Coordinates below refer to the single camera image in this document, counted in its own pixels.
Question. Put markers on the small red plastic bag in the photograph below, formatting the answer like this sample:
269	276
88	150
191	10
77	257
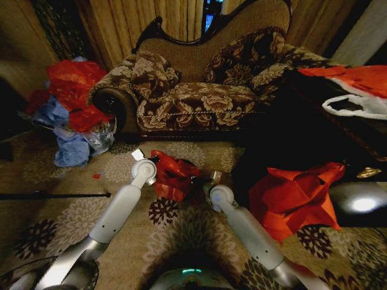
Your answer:
87	119

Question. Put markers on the clear plastic bag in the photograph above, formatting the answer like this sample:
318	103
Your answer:
101	137

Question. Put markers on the flat red garbage bag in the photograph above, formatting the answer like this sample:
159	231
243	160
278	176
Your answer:
290	199

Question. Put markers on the large floral cushion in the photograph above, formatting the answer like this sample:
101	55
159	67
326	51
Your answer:
242	60

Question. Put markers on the small red scrap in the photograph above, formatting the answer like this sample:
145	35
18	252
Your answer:
97	175

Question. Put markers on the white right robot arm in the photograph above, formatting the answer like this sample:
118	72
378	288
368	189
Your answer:
248	229

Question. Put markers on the red bag with white trim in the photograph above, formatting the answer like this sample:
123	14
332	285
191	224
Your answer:
353	78

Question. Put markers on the blue plastic bag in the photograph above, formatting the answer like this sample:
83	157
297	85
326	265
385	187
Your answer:
53	110
72	148

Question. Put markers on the beige curtain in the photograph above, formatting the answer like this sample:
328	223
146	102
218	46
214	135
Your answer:
133	27

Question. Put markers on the long black rod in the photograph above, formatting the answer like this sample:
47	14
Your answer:
54	195

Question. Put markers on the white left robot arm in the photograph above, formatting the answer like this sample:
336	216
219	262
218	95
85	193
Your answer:
121	208

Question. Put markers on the small golden object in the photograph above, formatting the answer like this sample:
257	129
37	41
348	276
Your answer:
369	172

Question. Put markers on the glossy black trash bin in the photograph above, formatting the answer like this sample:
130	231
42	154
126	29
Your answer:
359	208

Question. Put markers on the small floral cushion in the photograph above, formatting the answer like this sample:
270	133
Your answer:
154	74

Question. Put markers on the dark wooden table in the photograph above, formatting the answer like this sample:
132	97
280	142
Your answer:
332	133

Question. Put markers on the red garbage bag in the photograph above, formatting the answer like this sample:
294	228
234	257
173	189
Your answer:
290	199
172	178

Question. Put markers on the white plastic bag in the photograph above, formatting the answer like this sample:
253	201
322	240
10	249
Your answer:
372	107

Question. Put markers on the floral brown chaise sofa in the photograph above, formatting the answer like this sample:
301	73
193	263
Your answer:
196	102

